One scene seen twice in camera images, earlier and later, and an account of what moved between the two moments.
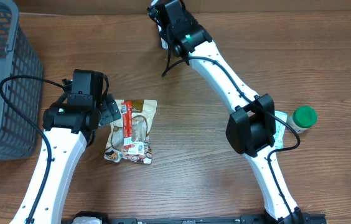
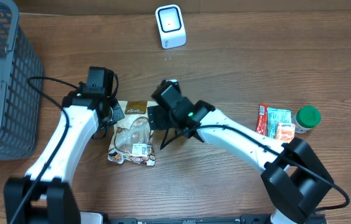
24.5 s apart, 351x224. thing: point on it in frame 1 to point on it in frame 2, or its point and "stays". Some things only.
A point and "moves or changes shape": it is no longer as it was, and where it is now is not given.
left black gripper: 111,109 stays
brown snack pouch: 129,139 stays
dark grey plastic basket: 4,51 stays
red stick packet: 127,111 moves or changes shape
